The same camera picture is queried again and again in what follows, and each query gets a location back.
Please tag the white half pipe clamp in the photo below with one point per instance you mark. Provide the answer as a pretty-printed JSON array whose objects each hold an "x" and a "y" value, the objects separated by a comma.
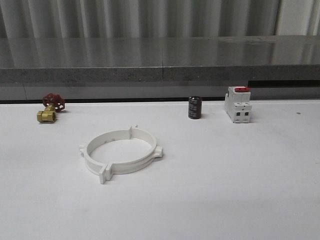
[
  {"x": 87, "y": 148},
  {"x": 155, "y": 151}
]

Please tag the black cylindrical capacitor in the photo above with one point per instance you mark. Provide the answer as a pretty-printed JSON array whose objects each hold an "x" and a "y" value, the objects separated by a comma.
[{"x": 194, "y": 107}]

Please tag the grey stone counter ledge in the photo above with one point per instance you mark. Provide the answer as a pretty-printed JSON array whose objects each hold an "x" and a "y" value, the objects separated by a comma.
[{"x": 79, "y": 69}]

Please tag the brass valve red handwheel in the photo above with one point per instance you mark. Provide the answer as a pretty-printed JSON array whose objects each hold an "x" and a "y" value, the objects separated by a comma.
[{"x": 53, "y": 103}]

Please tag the white circuit breaker red switch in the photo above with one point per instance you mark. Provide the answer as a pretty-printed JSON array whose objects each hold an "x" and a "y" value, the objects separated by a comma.
[{"x": 237, "y": 104}]

